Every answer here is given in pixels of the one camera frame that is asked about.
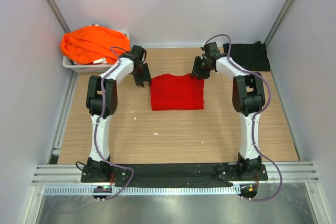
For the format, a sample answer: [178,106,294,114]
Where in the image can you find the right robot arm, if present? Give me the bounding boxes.
[191,42,266,180]

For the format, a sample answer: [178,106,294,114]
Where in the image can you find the folded black t-shirt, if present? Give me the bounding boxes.
[230,41,271,72]

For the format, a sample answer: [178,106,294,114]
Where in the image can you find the white red garment in basket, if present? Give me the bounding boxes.
[92,58,107,65]

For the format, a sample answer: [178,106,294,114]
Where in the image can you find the right corner post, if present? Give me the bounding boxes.
[264,0,296,46]

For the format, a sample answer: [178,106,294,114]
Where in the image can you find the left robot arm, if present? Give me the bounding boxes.
[81,45,152,183]

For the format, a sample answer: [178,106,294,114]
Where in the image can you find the red t-shirt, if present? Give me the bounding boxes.
[150,73,204,111]

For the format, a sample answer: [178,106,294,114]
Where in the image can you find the white plastic basket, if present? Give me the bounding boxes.
[61,31,131,73]

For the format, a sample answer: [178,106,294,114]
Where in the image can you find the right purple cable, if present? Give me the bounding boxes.
[204,34,284,202]

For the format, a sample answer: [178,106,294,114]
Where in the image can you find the left corner post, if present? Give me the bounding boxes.
[45,0,70,33]

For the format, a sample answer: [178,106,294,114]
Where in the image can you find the corner post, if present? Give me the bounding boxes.
[45,0,70,33]
[264,0,296,46]

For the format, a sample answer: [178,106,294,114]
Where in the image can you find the slotted cable duct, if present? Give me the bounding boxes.
[44,185,240,196]

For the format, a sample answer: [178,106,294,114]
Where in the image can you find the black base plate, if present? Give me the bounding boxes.
[81,163,268,188]

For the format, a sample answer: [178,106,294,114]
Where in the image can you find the orange t-shirt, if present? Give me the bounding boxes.
[59,25,131,65]

